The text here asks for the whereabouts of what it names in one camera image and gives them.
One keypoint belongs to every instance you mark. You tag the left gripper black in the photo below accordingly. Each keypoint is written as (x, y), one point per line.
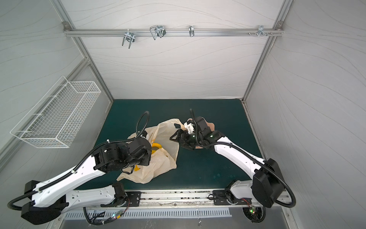
(146, 154)

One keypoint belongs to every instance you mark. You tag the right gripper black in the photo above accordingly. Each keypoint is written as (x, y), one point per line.
(182, 139)

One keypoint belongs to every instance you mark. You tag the cream banana print plastic bag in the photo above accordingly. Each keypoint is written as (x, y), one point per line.
(164, 153)

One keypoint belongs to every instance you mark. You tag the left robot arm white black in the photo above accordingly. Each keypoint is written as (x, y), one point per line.
(45, 201)

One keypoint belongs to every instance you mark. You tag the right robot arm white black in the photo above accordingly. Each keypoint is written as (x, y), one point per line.
(268, 185)

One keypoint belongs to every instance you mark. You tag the pink wavy fruit plate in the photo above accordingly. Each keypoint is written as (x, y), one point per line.
(203, 130)

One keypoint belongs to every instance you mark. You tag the green table mat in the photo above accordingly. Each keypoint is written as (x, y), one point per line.
(198, 169)

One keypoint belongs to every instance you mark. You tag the metal hook clamp middle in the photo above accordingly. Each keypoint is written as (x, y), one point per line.
(157, 31)

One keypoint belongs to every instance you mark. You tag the metal hook clamp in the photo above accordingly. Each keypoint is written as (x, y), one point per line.
(128, 38)
(157, 31)

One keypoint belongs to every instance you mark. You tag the metal hook clamp left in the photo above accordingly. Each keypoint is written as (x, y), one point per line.
(128, 38)

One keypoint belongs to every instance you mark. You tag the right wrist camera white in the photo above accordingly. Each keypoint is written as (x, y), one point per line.
(189, 126)

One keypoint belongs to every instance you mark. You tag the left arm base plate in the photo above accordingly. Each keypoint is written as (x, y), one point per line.
(131, 199)

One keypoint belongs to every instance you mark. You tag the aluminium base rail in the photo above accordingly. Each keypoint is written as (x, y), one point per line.
(180, 198)

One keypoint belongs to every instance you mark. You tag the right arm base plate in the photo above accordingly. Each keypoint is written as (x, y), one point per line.
(222, 197)

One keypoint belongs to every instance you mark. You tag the white wire basket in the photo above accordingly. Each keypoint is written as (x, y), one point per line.
(57, 118)

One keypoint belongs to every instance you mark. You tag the perforated cable duct white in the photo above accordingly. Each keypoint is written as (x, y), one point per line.
(189, 213)

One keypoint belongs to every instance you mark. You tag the metal ring clamp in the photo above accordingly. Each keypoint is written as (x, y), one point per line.
(191, 31)

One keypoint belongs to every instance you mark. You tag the metal bracket clamp right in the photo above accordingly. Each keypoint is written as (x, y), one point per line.
(261, 31)

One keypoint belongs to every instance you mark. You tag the aluminium crossbar rail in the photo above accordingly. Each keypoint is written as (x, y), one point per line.
(169, 32)

